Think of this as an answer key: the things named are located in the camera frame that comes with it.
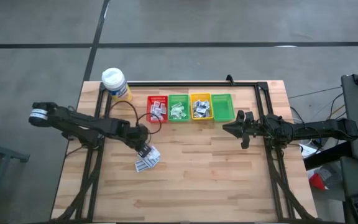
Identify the white paper sheet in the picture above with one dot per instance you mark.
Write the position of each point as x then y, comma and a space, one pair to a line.
308, 151

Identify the red white pad packet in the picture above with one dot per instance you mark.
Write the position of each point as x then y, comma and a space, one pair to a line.
152, 110
156, 118
158, 112
156, 104
163, 108

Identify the yellow Lysol wipes canister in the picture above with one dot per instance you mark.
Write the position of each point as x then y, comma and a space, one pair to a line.
113, 81

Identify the green plastic basket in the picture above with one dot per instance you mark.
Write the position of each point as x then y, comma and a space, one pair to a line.
179, 97
223, 107

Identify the red object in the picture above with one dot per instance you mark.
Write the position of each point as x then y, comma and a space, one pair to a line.
317, 183

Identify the grey printed wipe packet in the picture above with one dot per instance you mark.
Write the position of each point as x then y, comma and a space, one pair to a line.
196, 103
204, 102

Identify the yellow plastic basket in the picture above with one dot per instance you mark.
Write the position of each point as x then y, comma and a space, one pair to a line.
202, 96

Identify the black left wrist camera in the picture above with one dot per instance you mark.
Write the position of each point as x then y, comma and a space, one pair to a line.
141, 133

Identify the blue striped white packet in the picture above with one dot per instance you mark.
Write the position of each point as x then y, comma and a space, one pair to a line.
140, 167
156, 152
151, 161

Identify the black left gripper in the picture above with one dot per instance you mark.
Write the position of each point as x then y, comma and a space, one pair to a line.
144, 149

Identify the black arched bracket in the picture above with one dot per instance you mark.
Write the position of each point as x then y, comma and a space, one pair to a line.
229, 80

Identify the grey metal stand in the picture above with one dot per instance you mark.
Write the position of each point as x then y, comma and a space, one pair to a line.
2, 152

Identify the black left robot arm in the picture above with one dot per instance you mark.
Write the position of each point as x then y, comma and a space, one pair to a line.
73, 119

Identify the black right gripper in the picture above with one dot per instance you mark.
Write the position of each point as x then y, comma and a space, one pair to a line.
249, 127

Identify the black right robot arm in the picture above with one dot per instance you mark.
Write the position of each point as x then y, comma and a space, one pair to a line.
309, 127

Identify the red plastic basket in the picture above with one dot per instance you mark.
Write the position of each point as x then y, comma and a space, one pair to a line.
149, 98

